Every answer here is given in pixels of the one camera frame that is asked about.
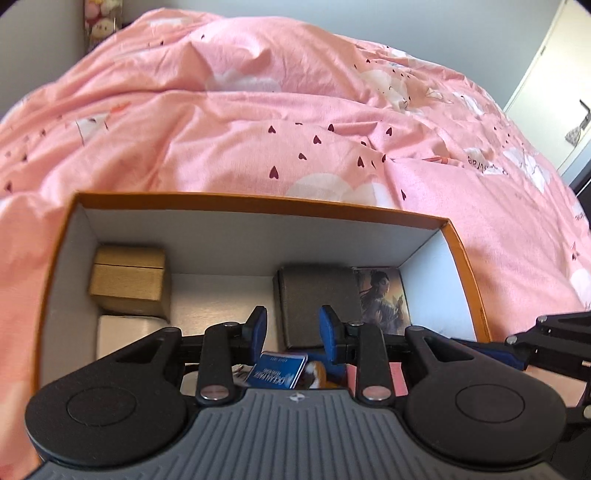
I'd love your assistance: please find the small gold box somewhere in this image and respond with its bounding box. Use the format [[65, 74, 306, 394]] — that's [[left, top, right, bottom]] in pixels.
[[89, 246, 168, 319]]

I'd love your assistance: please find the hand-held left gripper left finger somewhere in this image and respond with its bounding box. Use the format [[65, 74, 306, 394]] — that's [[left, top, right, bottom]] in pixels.
[[113, 305, 269, 404]]

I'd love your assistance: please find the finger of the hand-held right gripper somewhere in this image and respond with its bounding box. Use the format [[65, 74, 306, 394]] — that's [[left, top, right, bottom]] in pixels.
[[450, 338, 591, 381], [505, 313, 591, 347]]

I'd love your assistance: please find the clear tube of plush toys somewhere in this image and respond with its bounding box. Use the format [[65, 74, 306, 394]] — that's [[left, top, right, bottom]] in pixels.
[[82, 0, 123, 47]]

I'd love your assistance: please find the orange cardboard box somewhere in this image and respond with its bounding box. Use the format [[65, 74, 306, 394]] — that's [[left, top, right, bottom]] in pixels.
[[34, 191, 492, 398]]

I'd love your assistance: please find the pink printed blanket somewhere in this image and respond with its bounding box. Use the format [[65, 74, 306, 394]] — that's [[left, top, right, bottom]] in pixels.
[[0, 7, 591, 416]]

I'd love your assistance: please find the dark grey box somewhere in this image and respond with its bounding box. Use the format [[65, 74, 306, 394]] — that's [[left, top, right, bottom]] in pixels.
[[273, 264, 363, 349]]

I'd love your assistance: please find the white door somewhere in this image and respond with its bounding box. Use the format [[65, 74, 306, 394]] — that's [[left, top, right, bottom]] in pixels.
[[503, 0, 591, 176]]

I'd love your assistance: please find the warrior picture card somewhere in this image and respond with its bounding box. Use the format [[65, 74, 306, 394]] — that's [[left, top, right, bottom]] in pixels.
[[353, 267, 413, 334]]

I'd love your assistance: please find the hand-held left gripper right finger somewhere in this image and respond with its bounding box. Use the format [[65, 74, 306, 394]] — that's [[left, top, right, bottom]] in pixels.
[[318, 305, 476, 404]]

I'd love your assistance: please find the orange fox plush blue tag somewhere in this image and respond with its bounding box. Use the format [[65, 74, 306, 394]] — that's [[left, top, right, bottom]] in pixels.
[[247, 352, 331, 391]]

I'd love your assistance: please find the white glasses case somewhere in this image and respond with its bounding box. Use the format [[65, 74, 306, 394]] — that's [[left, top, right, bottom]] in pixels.
[[96, 315, 169, 361]]

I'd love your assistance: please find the dark cabinet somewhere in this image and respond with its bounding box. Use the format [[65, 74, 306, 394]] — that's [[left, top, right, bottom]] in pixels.
[[569, 159, 591, 197]]

